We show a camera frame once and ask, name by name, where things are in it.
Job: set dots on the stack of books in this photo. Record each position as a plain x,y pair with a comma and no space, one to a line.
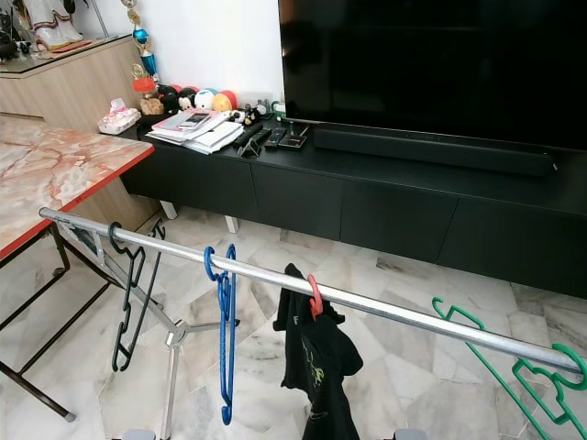
183,125

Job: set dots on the red plastic hanger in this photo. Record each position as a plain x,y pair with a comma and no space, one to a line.
316,295

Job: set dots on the white round toy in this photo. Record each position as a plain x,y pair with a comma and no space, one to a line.
204,98

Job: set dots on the orange round toy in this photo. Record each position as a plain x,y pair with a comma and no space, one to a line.
226,101

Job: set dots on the black plush toy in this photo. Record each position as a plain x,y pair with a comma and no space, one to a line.
176,98

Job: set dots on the jar with red lid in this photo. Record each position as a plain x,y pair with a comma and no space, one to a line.
147,89

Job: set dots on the marble pattern folding table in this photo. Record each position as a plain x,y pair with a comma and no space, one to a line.
46,170

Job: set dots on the white robed figurine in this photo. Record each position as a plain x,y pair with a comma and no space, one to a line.
53,26

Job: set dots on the black soundbar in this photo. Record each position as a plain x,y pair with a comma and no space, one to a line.
431,149

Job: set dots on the stack of white papers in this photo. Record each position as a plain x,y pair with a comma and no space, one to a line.
220,140

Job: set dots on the black tv console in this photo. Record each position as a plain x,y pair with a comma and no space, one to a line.
376,211

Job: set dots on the black remote control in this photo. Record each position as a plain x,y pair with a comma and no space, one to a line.
251,137

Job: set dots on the black t-shirt with green logo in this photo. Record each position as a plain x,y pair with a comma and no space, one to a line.
316,390

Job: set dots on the dark figurine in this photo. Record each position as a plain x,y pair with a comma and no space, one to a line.
7,41

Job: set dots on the black plastic hanger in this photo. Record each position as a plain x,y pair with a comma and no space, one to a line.
119,365

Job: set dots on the green plastic hanger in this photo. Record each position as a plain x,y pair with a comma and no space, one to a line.
567,348

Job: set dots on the light wooden cabinet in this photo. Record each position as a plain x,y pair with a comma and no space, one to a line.
73,87

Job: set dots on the pink tissue pack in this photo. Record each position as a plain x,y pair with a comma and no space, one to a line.
119,118

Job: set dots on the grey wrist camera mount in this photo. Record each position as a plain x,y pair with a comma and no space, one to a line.
139,435
410,435

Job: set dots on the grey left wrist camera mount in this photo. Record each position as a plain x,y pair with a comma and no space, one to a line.
139,435

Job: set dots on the gold and blue trophy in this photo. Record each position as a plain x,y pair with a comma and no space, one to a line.
140,37

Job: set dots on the black remote holder tray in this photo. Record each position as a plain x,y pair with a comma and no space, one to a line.
289,137

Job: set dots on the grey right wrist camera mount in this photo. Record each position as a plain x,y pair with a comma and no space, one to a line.
410,435

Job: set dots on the silver metal clothes rack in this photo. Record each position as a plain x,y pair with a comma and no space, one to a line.
404,316

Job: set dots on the large black television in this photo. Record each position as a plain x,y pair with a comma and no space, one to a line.
422,64

